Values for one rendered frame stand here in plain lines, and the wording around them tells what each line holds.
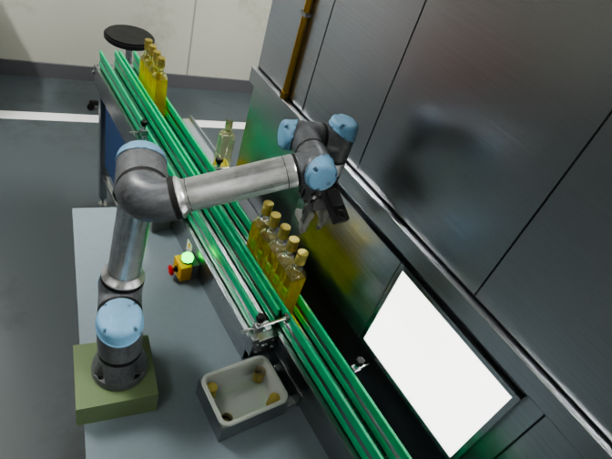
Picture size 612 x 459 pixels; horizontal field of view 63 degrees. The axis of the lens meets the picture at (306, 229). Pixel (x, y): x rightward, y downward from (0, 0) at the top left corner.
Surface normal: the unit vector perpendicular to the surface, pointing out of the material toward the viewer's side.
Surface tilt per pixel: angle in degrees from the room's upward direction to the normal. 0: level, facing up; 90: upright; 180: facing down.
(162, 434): 0
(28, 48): 90
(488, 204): 90
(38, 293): 0
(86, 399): 3
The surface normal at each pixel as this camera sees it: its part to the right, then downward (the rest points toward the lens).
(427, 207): -0.82, 0.18
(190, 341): 0.26, -0.73
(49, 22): 0.34, 0.68
